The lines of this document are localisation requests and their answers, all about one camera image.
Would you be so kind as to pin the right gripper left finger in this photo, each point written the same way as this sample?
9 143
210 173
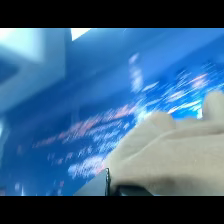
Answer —
95 186

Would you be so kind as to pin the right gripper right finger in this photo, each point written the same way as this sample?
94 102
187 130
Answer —
131 191

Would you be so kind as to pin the beige T-shirt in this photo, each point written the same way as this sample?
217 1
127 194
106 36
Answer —
173 153

